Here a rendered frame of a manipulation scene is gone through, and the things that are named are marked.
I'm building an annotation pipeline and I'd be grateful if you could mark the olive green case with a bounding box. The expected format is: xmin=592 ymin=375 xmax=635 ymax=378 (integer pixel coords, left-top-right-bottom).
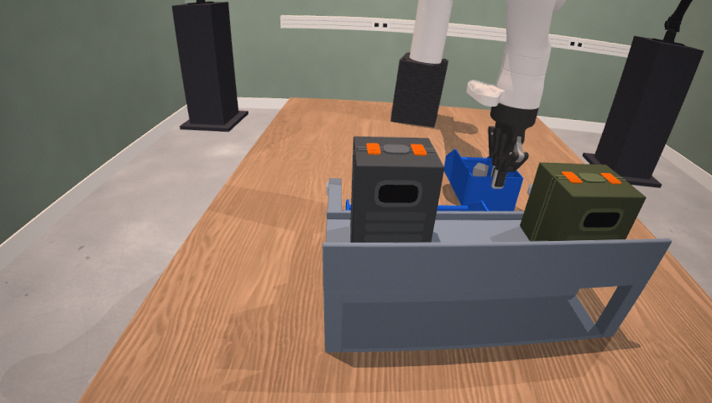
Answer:
xmin=520 ymin=162 xmax=646 ymax=241

